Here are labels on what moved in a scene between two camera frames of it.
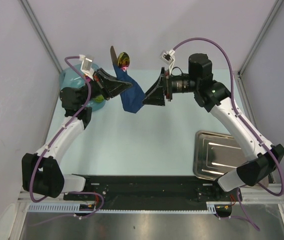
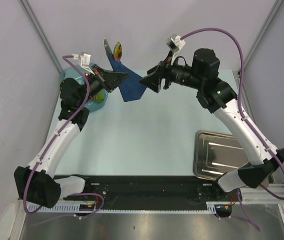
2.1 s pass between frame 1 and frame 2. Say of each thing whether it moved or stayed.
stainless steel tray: stayed
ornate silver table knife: moved
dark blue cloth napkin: moved
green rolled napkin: stayed
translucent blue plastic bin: stayed
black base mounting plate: stayed
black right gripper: moved
